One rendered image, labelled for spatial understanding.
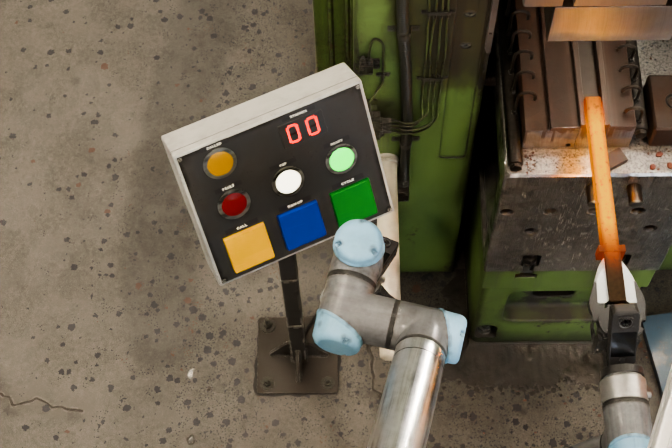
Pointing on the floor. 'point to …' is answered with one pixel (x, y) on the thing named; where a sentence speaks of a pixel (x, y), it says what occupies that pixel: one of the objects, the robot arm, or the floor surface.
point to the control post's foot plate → (299, 373)
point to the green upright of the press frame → (420, 262)
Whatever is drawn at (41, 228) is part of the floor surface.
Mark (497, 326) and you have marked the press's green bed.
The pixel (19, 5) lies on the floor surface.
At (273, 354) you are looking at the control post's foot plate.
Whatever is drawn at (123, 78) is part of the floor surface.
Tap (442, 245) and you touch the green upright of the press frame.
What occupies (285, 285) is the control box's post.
